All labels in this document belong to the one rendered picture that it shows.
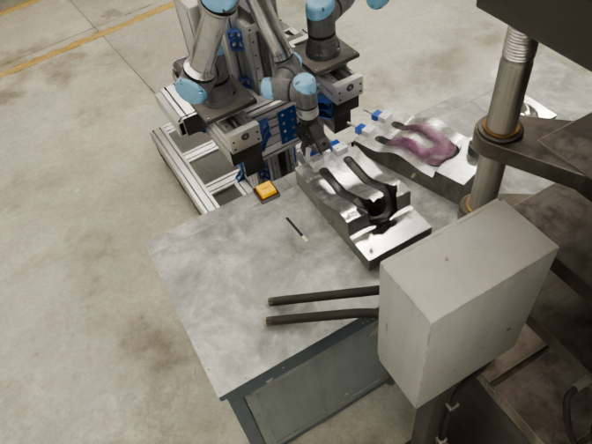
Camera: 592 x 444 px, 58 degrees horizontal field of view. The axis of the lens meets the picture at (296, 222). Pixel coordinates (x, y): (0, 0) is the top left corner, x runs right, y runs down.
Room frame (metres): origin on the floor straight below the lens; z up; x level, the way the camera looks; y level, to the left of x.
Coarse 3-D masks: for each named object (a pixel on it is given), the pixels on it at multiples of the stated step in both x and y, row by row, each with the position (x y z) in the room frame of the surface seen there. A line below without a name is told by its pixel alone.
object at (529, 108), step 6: (528, 96) 1.69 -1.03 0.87; (528, 102) 1.66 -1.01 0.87; (534, 102) 1.65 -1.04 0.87; (522, 108) 1.64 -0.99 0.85; (528, 108) 1.63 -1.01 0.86; (534, 108) 1.62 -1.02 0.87; (540, 108) 1.61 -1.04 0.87; (546, 108) 1.60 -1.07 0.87; (522, 114) 1.62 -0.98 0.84; (528, 114) 1.61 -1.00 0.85; (534, 114) 1.60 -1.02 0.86; (540, 114) 1.58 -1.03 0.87; (546, 114) 1.57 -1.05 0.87; (552, 114) 1.56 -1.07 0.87
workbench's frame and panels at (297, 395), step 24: (336, 336) 0.81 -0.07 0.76; (360, 336) 0.88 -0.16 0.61; (288, 360) 0.75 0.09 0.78; (312, 360) 0.80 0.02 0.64; (336, 360) 0.84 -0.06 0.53; (360, 360) 0.88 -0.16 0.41; (264, 384) 0.73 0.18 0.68; (288, 384) 0.77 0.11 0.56; (312, 384) 0.80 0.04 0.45; (336, 384) 0.83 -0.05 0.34; (360, 384) 0.88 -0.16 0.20; (240, 408) 0.69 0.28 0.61; (264, 408) 0.73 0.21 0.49; (288, 408) 0.76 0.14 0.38; (312, 408) 0.79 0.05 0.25; (336, 408) 0.83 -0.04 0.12; (264, 432) 0.71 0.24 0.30; (288, 432) 0.75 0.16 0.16
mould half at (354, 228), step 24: (312, 168) 1.46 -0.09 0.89; (336, 168) 1.44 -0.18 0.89; (312, 192) 1.35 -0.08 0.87; (360, 192) 1.27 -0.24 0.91; (408, 192) 1.22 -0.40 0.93; (336, 216) 1.20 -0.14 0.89; (360, 216) 1.15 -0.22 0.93; (408, 216) 1.17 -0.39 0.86; (360, 240) 1.10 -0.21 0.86; (384, 240) 1.08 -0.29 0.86; (408, 240) 1.07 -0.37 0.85
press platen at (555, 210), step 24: (552, 192) 0.83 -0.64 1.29; (576, 192) 0.81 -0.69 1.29; (528, 216) 0.77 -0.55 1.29; (552, 216) 0.75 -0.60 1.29; (576, 216) 0.74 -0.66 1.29; (552, 240) 0.68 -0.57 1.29; (576, 240) 0.67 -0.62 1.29; (552, 264) 0.64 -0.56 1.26; (576, 264) 0.61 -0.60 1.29; (576, 288) 0.57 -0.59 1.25
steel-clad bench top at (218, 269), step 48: (480, 96) 1.83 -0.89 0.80; (576, 96) 1.73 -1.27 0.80; (288, 192) 1.44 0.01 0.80; (432, 192) 1.32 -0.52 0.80; (528, 192) 1.24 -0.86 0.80; (192, 240) 1.27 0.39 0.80; (240, 240) 1.23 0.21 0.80; (288, 240) 1.20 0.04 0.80; (336, 240) 1.16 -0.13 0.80; (192, 288) 1.06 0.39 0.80; (240, 288) 1.03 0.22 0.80; (288, 288) 1.00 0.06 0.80; (336, 288) 0.97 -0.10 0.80; (192, 336) 0.87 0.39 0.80; (240, 336) 0.85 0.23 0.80; (288, 336) 0.82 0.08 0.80; (240, 384) 0.68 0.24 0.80
